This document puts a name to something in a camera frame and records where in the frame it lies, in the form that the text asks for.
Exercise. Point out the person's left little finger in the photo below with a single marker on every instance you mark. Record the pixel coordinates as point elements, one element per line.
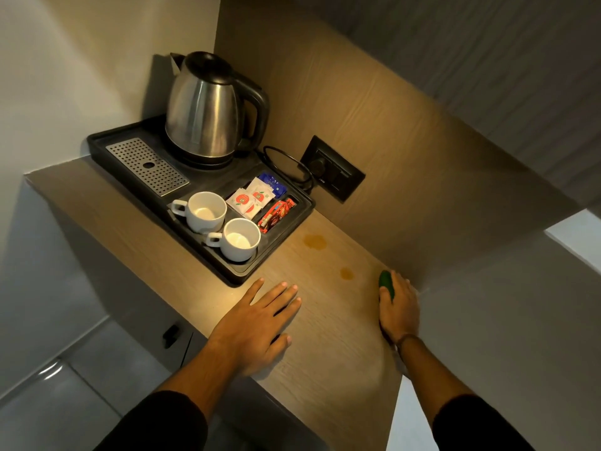
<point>255,291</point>

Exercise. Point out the black plug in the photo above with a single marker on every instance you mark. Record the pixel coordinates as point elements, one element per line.
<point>319,166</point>

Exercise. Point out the person's left middle finger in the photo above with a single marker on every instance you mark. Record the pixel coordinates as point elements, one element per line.
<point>284,300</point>

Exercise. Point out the person's left thumb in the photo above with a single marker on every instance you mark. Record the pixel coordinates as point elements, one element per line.
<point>280,344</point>

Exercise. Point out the stainless steel electric kettle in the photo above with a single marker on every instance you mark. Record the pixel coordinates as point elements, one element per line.
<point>206,105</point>

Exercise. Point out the green sponge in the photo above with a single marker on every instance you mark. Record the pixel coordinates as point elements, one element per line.
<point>385,284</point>

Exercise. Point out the black plastic tray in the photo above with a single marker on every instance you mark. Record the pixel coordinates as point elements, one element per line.
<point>141,136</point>

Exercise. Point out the grey cabinet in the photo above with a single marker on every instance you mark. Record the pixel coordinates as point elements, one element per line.
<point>141,319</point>

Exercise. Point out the blue sachet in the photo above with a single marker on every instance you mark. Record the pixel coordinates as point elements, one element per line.
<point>276,185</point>

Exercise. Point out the perforated metal drip grate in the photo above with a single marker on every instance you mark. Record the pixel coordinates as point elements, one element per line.
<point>146,166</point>

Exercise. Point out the black long-sleeved shirt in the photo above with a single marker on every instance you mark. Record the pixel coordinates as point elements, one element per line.
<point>159,425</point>

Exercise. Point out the person's right hand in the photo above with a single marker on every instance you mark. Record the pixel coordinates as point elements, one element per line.
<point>401,314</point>

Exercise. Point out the person's left forearm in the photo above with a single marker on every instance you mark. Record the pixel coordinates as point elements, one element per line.
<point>195,375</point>

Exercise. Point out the person's right forearm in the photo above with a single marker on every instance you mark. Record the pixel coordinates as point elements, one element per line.
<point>432,375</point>

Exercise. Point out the person's right thumb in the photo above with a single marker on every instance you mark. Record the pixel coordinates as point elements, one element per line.
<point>395,286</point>

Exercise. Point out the white sachet with red print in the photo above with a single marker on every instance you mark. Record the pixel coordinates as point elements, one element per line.
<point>261,192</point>
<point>238,200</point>
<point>252,212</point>

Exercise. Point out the person's left hand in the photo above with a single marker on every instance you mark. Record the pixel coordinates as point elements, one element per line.
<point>249,331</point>

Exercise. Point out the white ceramic cup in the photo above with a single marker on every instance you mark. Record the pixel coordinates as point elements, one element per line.
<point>239,241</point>
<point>204,213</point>

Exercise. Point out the black kettle base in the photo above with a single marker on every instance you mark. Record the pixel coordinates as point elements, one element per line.
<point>206,162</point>

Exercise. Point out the black wall socket plate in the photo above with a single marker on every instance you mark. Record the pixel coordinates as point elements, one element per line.
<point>340,176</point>

